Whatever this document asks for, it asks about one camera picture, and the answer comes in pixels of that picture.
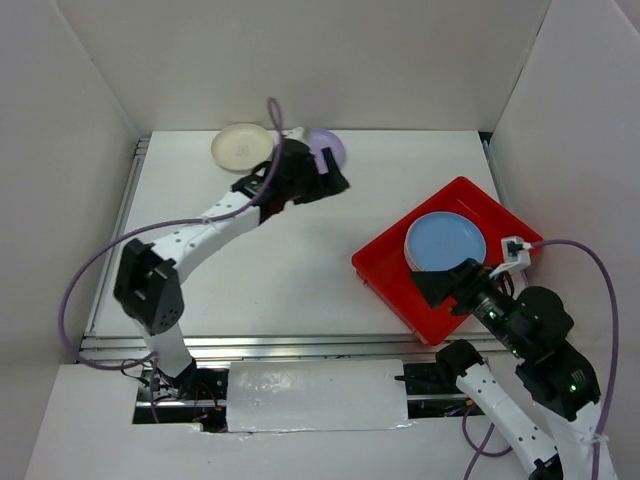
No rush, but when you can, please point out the cream plate at back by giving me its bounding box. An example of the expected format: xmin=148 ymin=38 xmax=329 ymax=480
xmin=211 ymin=123 xmax=274 ymax=173

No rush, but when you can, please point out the red plastic bin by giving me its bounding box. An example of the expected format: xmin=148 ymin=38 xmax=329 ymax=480
xmin=352 ymin=177 xmax=542 ymax=345

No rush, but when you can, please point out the purple plate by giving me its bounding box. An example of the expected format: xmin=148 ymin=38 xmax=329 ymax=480
xmin=307 ymin=128 xmax=346 ymax=174

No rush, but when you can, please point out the white tape patch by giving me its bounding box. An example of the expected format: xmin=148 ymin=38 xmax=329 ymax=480
xmin=226 ymin=360 xmax=411 ymax=433

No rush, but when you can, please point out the blue plate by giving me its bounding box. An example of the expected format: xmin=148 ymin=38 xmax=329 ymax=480
xmin=404 ymin=211 xmax=487 ymax=272

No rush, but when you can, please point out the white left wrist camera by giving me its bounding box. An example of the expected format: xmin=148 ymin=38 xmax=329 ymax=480
xmin=284 ymin=127 xmax=307 ymax=143

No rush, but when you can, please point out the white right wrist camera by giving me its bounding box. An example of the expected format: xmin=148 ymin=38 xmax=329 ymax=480
xmin=489 ymin=236 xmax=532 ymax=279

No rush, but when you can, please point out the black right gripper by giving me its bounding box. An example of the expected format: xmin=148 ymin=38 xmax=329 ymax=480
xmin=406 ymin=252 xmax=528 ymax=354

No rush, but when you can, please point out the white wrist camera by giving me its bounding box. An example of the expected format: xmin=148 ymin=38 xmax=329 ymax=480
xmin=284 ymin=127 xmax=307 ymax=143
xmin=489 ymin=236 xmax=532 ymax=279

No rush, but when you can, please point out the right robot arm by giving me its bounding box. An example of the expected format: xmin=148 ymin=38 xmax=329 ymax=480
xmin=410 ymin=260 xmax=616 ymax=479

